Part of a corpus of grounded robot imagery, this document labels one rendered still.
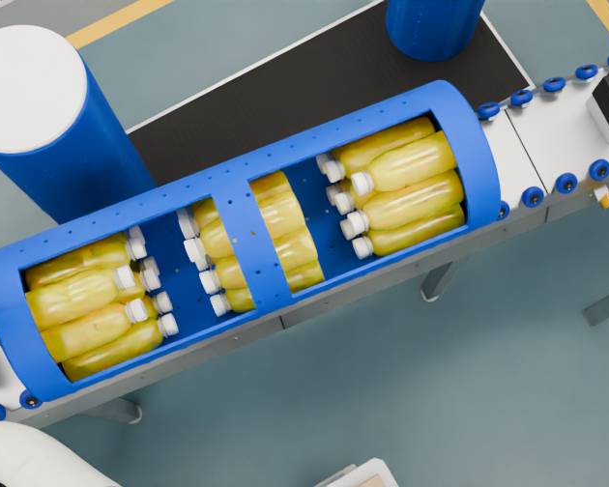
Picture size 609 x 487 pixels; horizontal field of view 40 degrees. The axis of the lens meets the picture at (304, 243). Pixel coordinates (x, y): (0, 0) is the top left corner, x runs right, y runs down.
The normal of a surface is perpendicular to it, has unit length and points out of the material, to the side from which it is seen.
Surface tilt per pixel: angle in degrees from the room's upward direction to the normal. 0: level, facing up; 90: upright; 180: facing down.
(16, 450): 35
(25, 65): 0
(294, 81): 0
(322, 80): 0
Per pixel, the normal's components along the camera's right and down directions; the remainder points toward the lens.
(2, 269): -0.20, -0.66
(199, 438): -0.01, -0.25
